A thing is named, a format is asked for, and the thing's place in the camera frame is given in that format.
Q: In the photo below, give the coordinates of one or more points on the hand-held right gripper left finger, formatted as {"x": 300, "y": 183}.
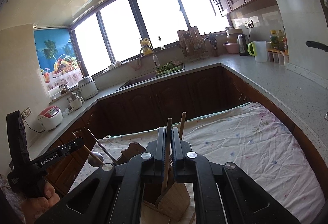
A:
{"x": 160, "y": 142}

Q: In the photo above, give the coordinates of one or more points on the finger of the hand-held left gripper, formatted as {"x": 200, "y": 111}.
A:
{"x": 51, "y": 156}

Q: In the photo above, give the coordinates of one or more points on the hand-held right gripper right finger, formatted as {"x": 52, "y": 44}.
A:
{"x": 176, "y": 142}

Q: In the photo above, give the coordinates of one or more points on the tan wooden chopstick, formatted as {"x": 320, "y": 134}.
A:
{"x": 169, "y": 126}
{"x": 182, "y": 121}

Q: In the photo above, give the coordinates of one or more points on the stainless steel spoon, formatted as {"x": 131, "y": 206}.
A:
{"x": 95, "y": 158}

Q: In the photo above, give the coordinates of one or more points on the metal chopstick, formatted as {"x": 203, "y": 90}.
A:
{"x": 102, "y": 147}

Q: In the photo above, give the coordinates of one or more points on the wooden utensil holder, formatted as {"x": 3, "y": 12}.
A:
{"x": 174, "y": 201}

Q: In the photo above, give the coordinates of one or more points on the person's left forearm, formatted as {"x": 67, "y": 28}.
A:
{"x": 10, "y": 201}

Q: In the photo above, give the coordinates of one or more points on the person's left hand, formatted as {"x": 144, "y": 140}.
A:
{"x": 43, "y": 206}

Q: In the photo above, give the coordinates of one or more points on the red and white rice cooker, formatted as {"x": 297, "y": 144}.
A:
{"x": 50, "y": 119}

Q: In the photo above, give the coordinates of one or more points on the brown lower kitchen cabinets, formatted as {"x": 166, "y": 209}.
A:
{"x": 166, "y": 101}

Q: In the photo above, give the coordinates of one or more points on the small white electric kettle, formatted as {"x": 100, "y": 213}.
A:
{"x": 75, "y": 103}

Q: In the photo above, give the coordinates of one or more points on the kitchen sink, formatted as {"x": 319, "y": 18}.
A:
{"x": 138, "y": 80}

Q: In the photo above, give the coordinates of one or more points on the floral white tablecloth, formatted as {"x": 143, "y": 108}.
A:
{"x": 243, "y": 142}

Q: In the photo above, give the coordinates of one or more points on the green vegetable basket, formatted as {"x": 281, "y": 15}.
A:
{"x": 167, "y": 67}

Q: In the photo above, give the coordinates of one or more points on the white electric cooking pot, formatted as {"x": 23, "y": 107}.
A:
{"x": 88, "y": 88}

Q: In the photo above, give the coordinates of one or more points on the pink dishcloth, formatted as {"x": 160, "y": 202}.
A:
{"x": 135, "y": 64}

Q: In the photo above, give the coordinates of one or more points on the curved kitchen faucet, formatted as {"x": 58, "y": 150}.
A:
{"x": 155, "y": 57}

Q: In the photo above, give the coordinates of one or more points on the white bowl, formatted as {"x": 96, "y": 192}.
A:
{"x": 111, "y": 66}
{"x": 118, "y": 63}

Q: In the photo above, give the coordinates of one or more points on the yellow oil bottle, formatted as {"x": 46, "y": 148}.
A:
{"x": 146, "y": 48}

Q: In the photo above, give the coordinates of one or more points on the dish drying rack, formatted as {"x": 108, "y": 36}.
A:
{"x": 192, "y": 44}

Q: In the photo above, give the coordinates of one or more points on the tropical fruit poster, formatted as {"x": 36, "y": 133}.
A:
{"x": 56, "y": 55}

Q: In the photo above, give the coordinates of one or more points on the dark knife stand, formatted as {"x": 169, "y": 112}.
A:
{"x": 214, "y": 46}

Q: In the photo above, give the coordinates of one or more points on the pink plastic basin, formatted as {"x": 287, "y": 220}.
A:
{"x": 230, "y": 48}

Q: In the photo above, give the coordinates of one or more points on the stainless steel electric kettle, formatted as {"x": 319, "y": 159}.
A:
{"x": 243, "y": 46}

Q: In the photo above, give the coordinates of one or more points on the beige stacked pots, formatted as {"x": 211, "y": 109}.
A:
{"x": 233, "y": 36}

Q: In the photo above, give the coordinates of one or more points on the large kitchen window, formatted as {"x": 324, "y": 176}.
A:
{"x": 153, "y": 16}

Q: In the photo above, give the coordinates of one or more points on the row of spice jars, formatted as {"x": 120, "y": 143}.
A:
{"x": 278, "y": 58}

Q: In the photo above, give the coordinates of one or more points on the yellow cap sauce bottle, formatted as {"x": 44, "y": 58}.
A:
{"x": 274, "y": 41}

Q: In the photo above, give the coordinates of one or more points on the amber oil bottle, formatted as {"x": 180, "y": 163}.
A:
{"x": 281, "y": 41}

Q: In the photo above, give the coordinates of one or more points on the wall socket strip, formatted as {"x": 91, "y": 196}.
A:
{"x": 26, "y": 113}

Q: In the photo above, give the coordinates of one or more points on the white wall socket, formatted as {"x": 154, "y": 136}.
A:
{"x": 249, "y": 24}

